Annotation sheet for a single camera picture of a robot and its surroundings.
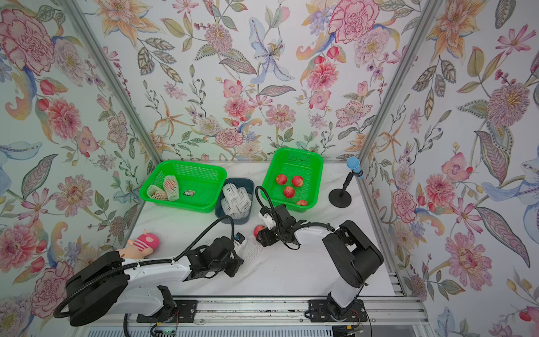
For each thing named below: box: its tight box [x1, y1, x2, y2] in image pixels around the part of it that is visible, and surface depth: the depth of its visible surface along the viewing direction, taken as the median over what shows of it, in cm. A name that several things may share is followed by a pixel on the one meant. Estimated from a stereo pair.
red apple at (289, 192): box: [283, 186, 295, 199], surface depth 105 cm
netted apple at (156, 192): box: [147, 184, 168, 201], surface depth 100 cm
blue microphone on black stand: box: [328, 156, 364, 208], surface depth 106 cm
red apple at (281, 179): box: [275, 174, 288, 186], surface depth 110 cm
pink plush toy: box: [117, 228, 161, 260], surface depth 86 cm
